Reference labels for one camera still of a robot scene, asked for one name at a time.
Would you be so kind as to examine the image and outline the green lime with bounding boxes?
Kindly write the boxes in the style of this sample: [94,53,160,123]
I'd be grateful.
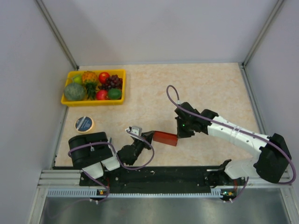
[107,88,122,100]

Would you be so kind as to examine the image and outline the grey cable duct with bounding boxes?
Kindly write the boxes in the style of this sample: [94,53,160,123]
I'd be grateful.
[47,188,235,199]

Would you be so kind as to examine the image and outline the yellow plastic tray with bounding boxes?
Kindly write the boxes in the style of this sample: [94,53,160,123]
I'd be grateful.
[61,69,126,107]

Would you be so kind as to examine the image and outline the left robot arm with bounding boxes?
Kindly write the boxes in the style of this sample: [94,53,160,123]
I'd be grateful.
[68,127,155,186]

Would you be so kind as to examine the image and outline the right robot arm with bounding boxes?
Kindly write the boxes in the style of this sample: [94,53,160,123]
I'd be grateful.
[175,102,292,185]

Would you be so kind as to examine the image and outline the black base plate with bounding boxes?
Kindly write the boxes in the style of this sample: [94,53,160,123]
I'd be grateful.
[79,165,248,194]

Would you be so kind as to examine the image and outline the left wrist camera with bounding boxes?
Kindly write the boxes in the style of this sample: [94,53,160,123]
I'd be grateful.
[125,126,142,140]

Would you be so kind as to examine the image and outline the green melon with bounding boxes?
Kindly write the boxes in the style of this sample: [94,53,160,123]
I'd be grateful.
[64,83,86,101]

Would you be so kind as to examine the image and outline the purple grapes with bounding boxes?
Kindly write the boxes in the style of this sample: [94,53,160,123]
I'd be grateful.
[98,75,123,91]

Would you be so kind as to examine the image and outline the green apple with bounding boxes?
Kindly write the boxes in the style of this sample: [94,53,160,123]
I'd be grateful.
[71,74,83,85]

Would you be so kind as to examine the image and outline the red apple bottom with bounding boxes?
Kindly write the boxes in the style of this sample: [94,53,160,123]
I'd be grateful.
[96,90,108,100]

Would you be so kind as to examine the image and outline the orange pineapple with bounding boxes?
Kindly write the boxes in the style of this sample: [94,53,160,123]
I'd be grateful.
[82,71,98,100]

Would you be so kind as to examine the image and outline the red apple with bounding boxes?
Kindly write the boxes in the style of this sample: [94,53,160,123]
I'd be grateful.
[98,72,110,84]
[96,90,108,100]

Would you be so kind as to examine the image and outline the red paper box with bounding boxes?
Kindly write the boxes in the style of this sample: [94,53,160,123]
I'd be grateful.
[153,131,178,147]

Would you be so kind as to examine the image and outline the red apple top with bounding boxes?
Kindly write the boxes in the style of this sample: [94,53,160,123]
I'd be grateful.
[98,72,110,84]

